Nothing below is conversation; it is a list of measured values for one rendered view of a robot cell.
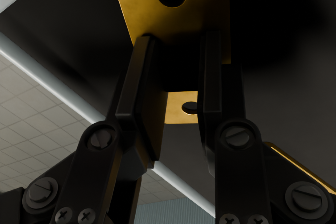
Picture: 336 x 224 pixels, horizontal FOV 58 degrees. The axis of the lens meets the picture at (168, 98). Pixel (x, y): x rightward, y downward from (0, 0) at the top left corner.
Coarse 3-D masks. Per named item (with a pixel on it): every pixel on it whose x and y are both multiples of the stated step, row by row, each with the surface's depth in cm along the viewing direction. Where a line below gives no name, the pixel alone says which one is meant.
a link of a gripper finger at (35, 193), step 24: (144, 48) 11; (120, 72) 11; (144, 72) 10; (120, 96) 9; (144, 96) 10; (120, 120) 9; (144, 120) 9; (144, 144) 10; (120, 168) 9; (144, 168) 10; (24, 192) 9; (48, 192) 8; (120, 192) 10; (48, 216) 8
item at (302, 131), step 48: (48, 0) 11; (96, 0) 11; (240, 0) 10; (288, 0) 10; (48, 48) 13; (96, 48) 13; (240, 48) 12; (288, 48) 12; (96, 96) 15; (288, 96) 14; (192, 144) 17; (288, 144) 16
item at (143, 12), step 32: (128, 0) 11; (160, 0) 11; (192, 0) 10; (224, 0) 10; (160, 32) 11; (192, 32) 11; (224, 32) 11; (160, 64) 11; (192, 64) 11; (192, 96) 14
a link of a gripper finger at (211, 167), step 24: (216, 48) 10; (216, 72) 9; (240, 72) 10; (216, 96) 9; (240, 96) 10; (216, 120) 9; (264, 144) 8; (288, 168) 8; (288, 192) 7; (312, 192) 7; (288, 216) 7; (312, 216) 7
